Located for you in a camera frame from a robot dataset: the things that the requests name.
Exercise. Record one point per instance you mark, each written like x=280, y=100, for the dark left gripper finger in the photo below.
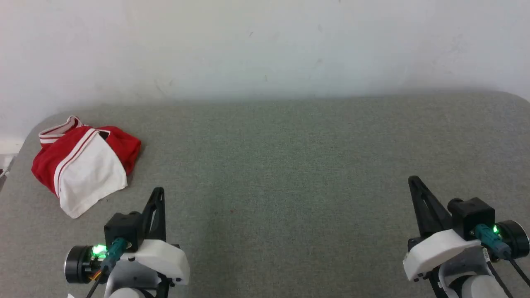
x=159, y=223

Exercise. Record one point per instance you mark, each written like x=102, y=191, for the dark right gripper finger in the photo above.
x=428, y=215

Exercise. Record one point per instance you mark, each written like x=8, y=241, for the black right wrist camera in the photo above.
x=472, y=215

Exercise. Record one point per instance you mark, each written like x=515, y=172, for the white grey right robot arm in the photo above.
x=468, y=281

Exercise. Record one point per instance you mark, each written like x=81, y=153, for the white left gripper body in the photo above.
x=161, y=258

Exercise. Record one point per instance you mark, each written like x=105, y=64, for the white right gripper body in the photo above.
x=439, y=248

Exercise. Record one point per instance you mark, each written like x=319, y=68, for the grey fabric sofa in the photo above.
x=290, y=186

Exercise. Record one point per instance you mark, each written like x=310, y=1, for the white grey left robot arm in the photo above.
x=132, y=279

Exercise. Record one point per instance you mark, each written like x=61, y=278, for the red white basketball jersey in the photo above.
x=91, y=169

